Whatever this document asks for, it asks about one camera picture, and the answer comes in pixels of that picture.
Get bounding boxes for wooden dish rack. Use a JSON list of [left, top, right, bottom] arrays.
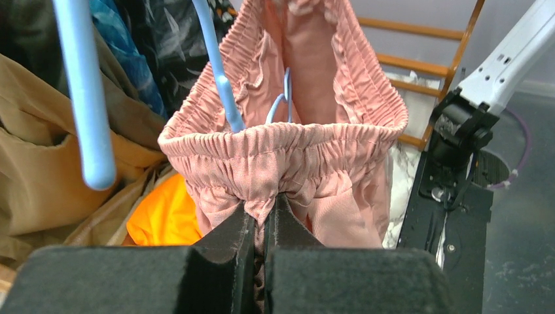
[[352, 1, 484, 150]]

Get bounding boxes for blue wire hanger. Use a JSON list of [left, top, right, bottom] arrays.
[[52, 0, 293, 192]]

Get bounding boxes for dark leaf print shorts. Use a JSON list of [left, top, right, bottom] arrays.
[[116, 0, 209, 116]]

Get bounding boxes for orange shorts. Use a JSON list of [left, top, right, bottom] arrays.
[[126, 173, 203, 246]]

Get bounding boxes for brown hanging shorts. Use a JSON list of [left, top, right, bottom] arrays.
[[1, 35, 164, 269]]

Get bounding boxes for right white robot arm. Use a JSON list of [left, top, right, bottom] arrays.
[[428, 1, 554, 169]]

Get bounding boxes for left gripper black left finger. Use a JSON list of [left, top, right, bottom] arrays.
[[1, 207, 255, 313]]

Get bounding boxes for pink shorts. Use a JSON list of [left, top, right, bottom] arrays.
[[158, 1, 408, 313]]

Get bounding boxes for blue patterned hanging shorts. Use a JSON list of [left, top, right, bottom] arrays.
[[89, 0, 168, 119]]

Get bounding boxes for dark green hanging shorts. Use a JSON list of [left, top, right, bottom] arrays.
[[1, 0, 69, 96]]

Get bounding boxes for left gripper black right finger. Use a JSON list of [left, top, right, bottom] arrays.
[[264, 194, 456, 313]]

